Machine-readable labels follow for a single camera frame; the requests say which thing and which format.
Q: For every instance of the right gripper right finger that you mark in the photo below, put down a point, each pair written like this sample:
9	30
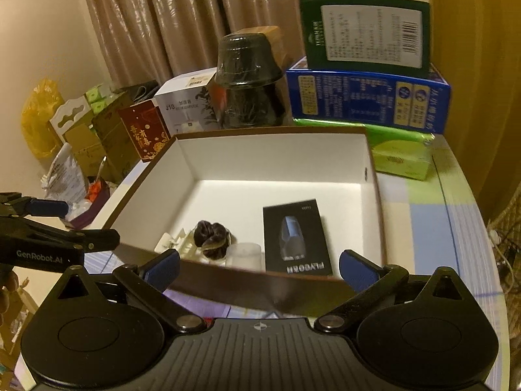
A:
372	285

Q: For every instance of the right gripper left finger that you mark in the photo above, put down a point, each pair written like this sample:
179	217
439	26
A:
147	285

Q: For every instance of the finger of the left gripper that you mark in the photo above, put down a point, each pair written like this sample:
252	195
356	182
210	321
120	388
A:
47	208
95	240

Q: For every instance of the white plastic clamp holder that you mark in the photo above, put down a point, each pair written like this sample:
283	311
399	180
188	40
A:
183	242

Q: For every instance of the dark hair scrunchie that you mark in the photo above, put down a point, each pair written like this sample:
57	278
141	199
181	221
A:
212	238

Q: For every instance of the black Flyco product box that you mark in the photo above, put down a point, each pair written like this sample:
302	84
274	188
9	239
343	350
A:
294	239

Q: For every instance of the clear plastic cup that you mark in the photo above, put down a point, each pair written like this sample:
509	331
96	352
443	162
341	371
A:
246	256

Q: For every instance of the person right hand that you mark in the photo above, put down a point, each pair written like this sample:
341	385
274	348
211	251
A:
10	286

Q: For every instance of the dark purple tray box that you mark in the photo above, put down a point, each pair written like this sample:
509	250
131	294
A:
82	214

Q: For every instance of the yellow plastic bag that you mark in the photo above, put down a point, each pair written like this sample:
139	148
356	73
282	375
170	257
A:
40	106

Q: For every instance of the brown cardboard box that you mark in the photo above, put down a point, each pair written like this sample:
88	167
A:
99	141

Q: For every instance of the large white storage box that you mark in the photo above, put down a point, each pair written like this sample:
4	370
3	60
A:
228	177

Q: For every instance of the red gold gift box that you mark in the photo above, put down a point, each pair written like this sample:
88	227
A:
146	128

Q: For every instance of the green tissue pack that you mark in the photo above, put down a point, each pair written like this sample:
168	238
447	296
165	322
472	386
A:
398	152

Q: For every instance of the white humidifier box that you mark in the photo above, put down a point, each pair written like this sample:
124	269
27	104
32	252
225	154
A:
185	102

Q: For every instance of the blue carton box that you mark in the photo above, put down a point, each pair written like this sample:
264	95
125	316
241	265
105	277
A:
390	100

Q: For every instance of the beige curtain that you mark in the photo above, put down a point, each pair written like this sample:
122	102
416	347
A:
144	40

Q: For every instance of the stacked black bowls wrapped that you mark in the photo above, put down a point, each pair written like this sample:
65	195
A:
248	73

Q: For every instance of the green white product box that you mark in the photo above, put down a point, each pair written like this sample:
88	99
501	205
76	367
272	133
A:
385	36

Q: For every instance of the wooden block behind bowls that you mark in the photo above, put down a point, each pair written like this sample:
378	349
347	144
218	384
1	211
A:
275	37

